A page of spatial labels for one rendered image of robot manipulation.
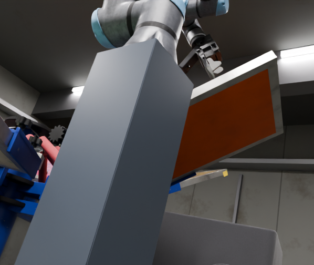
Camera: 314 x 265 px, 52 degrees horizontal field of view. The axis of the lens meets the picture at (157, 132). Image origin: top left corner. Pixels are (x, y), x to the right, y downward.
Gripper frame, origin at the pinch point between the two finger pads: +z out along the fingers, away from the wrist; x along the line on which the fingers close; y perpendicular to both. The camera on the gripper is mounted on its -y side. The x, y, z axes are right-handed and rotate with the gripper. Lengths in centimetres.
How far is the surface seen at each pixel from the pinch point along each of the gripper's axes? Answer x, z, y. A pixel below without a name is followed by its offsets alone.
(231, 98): 8.6, 6.0, 3.5
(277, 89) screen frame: 17.4, 6.0, 21.7
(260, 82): 7.5, 6.0, 15.5
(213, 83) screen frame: -2.0, 4.0, -0.7
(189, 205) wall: 340, -84, -83
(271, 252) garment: 5, 62, -8
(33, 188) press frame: 24, -7, -100
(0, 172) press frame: -1, -5, -97
